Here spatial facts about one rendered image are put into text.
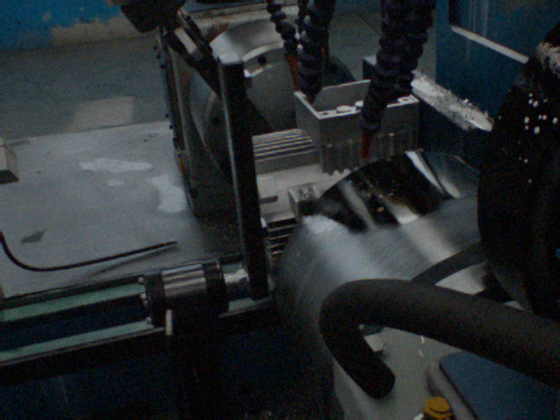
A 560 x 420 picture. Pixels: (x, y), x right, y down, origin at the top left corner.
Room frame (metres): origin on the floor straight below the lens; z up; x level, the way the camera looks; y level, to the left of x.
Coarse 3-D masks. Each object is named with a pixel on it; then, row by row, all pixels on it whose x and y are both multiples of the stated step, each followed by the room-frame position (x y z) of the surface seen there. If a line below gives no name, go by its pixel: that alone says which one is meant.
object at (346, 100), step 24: (336, 96) 0.81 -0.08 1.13; (360, 96) 0.82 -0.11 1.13; (408, 96) 0.75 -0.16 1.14; (312, 120) 0.73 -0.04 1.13; (336, 120) 0.71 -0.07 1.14; (384, 120) 0.72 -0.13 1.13; (408, 120) 0.73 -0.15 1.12; (336, 144) 0.71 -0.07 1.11; (360, 144) 0.71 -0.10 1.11; (384, 144) 0.72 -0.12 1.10; (408, 144) 0.73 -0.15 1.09; (336, 168) 0.71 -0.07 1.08
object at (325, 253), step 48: (336, 192) 0.52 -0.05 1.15; (384, 192) 0.49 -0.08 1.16; (432, 192) 0.47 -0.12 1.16; (288, 240) 0.52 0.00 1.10; (336, 240) 0.46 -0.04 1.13; (384, 240) 0.43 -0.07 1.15; (432, 240) 0.41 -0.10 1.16; (480, 240) 0.39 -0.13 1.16; (288, 288) 0.49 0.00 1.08; (480, 288) 0.36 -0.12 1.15; (288, 336) 0.48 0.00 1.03
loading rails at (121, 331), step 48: (96, 288) 0.75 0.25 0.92; (0, 336) 0.70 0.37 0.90; (48, 336) 0.71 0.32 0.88; (96, 336) 0.65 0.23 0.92; (144, 336) 0.64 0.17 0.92; (240, 336) 0.66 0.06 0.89; (0, 384) 0.60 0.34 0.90; (48, 384) 0.61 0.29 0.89; (96, 384) 0.62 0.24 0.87; (144, 384) 0.63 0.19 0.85; (240, 384) 0.65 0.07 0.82
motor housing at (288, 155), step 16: (256, 144) 0.74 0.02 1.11; (272, 144) 0.73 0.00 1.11; (288, 144) 0.73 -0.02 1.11; (304, 144) 0.73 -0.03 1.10; (256, 160) 0.71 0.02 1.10; (272, 160) 0.71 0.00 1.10; (288, 160) 0.71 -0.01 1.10; (304, 160) 0.71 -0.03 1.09; (288, 176) 0.70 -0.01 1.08; (304, 176) 0.70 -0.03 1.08; (320, 176) 0.70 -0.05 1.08; (336, 176) 0.70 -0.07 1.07; (320, 192) 0.69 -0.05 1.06; (272, 208) 0.67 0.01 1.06; (288, 208) 0.67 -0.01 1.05; (272, 224) 0.66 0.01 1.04; (288, 224) 0.66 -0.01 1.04; (272, 240) 0.66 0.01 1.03; (272, 256) 0.65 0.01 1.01; (272, 272) 0.65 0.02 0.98
